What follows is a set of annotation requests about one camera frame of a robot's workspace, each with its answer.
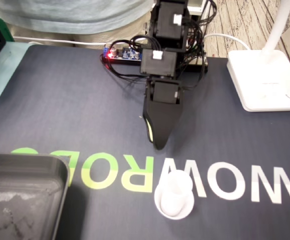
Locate white plastic cup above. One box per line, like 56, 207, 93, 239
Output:
160, 170, 194, 217

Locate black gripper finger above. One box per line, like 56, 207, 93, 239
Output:
142, 110, 158, 150
143, 99, 184, 151

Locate black plastic tray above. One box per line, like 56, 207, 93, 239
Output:
0, 151, 71, 240

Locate thin black board wires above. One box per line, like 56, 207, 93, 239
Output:
104, 57, 151, 87

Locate white power cable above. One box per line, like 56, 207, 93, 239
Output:
12, 33, 252, 51

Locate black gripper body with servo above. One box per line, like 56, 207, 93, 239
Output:
145, 77, 183, 105

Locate green box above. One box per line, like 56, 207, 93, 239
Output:
0, 16, 14, 42

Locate dark grey WOWROBO mat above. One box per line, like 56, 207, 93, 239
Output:
0, 44, 290, 240

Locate black servo cable bundle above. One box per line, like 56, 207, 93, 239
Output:
129, 0, 218, 91

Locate person in teal shirt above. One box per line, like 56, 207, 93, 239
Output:
0, 0, 153, 43

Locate blue circuit board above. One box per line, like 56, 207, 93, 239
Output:
101, 43, 144, 67

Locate white round saucer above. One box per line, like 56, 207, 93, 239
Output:
154, 179, 195, 221

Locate white desk lamp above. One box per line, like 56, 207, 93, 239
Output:
226, 0, 290, 113

